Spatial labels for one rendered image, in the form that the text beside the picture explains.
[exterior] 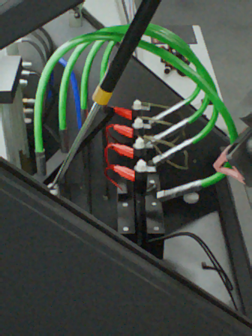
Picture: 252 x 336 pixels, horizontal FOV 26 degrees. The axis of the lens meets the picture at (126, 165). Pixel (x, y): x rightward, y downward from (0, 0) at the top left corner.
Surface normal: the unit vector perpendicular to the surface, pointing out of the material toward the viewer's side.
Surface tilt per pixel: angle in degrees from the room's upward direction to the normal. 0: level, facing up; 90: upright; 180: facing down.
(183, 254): 0
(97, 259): 90
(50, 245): 90
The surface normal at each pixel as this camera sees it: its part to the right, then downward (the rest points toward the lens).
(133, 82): 0.02, 0.60
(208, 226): 0.00, -0.80
